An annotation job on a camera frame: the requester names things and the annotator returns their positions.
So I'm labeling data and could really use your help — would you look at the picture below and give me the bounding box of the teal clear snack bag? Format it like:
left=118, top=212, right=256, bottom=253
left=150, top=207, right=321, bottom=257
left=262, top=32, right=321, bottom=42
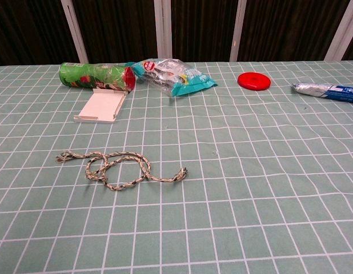
left=130, top=58, right=218, bottom=98

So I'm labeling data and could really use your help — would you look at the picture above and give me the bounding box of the red plastic disc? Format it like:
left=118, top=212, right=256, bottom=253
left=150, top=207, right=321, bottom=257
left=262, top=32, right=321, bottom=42
left=237, top=72, right=272, bottom=91

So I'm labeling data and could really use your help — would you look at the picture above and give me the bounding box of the green chip can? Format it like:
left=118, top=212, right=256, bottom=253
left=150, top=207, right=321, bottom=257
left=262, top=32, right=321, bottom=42
left=58, top=62, right=137, bottom=94

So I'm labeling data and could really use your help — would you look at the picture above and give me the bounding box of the white plastic tray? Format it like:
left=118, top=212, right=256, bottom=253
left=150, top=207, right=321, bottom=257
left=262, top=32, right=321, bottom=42
left=73, top=87, right=127, bottom=125

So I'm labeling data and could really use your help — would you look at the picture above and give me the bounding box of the white frame post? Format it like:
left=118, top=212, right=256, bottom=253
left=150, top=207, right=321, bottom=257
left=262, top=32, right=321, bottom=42
left=61, top=0, right=89, bottom=65
left=230, top=0, right=248, bottom=62
left=323, top=0, right=353, bottom=61
left=153, top=0, right=173, bottom=58

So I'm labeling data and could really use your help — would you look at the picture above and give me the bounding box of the beige braided rope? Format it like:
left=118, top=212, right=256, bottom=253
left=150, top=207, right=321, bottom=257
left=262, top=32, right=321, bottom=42
left=55, top=150, right=190, bottom=192

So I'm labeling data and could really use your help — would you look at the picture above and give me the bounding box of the blue white toothpaste tube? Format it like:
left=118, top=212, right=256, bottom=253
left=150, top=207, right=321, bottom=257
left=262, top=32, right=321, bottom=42
left=290, top=81, right=353, bottom=104

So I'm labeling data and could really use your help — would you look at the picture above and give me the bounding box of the green checked tablecloth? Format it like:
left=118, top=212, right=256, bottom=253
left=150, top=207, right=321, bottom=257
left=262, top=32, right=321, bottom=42
left=0, top=59, right=353, bottom=274

